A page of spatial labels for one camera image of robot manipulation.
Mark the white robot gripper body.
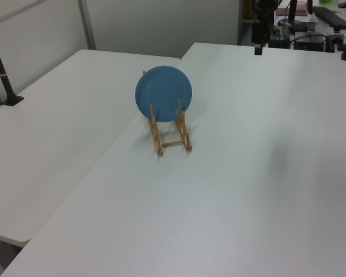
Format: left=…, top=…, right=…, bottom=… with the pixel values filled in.
left=251, top=20, right=271, bottom=47

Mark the blue round plate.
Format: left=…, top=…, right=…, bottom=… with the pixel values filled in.
left=134, top=65, right=193, bottom=123

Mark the wooden peg plate rack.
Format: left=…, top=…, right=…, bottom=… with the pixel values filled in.
left=142, top=70, right=194, bottom=157

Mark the black upright stand pole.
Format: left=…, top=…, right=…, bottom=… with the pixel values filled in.
left=286, top=0, right=298, bottom=26

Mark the black electronics box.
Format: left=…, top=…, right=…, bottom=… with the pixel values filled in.
left=294, top=33, right=327, bottom=51

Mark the black computer keyboard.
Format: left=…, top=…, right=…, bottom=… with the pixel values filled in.
left=313, top=6, right=346, bottom=29

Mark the grey metal partition post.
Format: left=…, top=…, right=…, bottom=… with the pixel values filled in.
left=77, top=0, right=97, bottom=51

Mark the black camera stand with plate base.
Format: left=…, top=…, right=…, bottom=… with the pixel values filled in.
left=0, top=23, right=25, bottom=107

